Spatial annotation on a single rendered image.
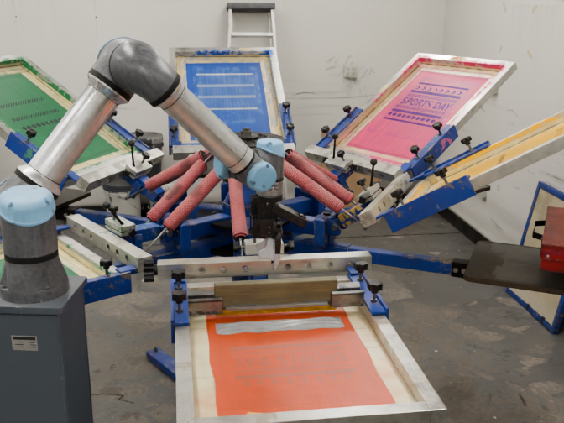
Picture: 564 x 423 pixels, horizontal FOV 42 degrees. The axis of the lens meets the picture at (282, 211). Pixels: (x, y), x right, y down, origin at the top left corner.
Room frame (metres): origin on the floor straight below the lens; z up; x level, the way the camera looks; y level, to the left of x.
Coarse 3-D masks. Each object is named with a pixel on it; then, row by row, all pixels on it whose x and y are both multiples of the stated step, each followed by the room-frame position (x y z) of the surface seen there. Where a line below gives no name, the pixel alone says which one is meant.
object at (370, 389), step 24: (288, 312) 1.96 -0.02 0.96; (312, 312) 1.96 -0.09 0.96; (336, 312) 1.96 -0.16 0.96; (288, 336) 1.81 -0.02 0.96; (312, 336) 1.81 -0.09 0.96; (336, 336) 1.81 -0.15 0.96; (360, 360) 1.67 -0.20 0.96; (312, 384) 1.55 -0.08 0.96; (336, 384) 1.55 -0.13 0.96; (360, 384) 1.55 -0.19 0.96; (384, 384) 1.55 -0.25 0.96; (312, 408) 1.45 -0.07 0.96
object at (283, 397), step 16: (208, 320) 1.90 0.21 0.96; (224, 320) 1.90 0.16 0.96; (240, 320) 1.90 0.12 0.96; (256, 320) 1.91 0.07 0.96; (208, 336) 1.80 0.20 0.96; (224, 336) 1.80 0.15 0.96; (240, 336) 1.80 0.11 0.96; (256, 336) 1.81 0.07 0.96; (272, 336) 1.81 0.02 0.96; (224, 352) 1.71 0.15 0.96; (224, 368) 1.62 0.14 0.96; (224, 384) 1.55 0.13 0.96; (288, 384) 1.55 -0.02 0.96; (224, 400) 1.48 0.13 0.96; (240, 400) 1.48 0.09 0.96; (256, 400) 1.48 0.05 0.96; (272, 400) 1.48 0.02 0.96; (288, 400) 1.48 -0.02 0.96; (304, 400) 1.48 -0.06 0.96
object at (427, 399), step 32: (192, 288) 2.06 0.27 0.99; (384, 320) 1.84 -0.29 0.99; (192, 384) 1.49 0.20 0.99; (416, 384) 1.50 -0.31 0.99; (192, 416) 1.36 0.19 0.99; (224, 416) 1.36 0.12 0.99; (256, 416) 1.36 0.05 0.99; (288, 416) 1.36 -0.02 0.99; (320, 416) 1.36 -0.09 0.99; (352, 416) 1.36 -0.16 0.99; (384, 416) 1.37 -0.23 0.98; (416, 416) 1.38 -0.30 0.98
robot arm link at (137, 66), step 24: (120, 48) 1.68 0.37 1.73; (144, 48) 1.67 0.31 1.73; (120, 72) 1.65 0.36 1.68; (144, 72) 1.63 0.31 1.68; (168, 72) 1.65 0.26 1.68; (144, 96) 1.65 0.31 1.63; (168, 96) 1.64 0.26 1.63; (192, 96) 1.69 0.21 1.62; (192, 120) 1.68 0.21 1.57; (216, 120) 1.71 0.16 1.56; (216, 144) 1.70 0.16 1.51; (240, 144) 1.74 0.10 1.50; (240, 168) 1.73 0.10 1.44; (264, 168) 1.74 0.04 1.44
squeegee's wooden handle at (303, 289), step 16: (224, 288) 1.91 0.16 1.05; (240, 288) 1.92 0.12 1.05; (256, 288) 1.93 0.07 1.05; (272, 288) 1.93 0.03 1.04; (288, 288) 1.94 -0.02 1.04; (304, 288) 1.95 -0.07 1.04; (320, 288) 1.95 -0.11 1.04; (336, 288) 1.96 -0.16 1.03; (224, 304) 1.91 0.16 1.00; (240, 304) 1.92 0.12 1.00; (256, 304) 1.93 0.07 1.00
